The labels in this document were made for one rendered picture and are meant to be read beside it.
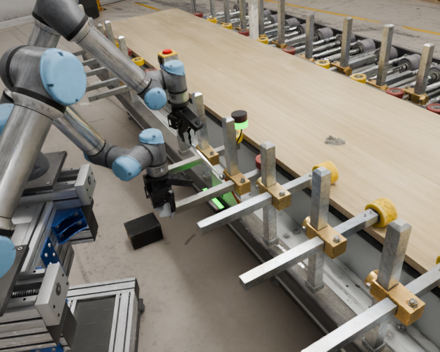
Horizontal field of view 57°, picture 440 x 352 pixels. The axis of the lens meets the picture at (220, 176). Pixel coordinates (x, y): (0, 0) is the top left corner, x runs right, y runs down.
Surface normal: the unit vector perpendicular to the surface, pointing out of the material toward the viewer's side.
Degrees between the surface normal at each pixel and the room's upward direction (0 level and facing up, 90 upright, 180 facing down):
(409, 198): 0
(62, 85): 85
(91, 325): 0
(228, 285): 0
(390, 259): 90
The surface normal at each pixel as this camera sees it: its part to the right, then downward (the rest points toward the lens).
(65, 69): 0.89, 0.11
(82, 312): -0.09, -0.81
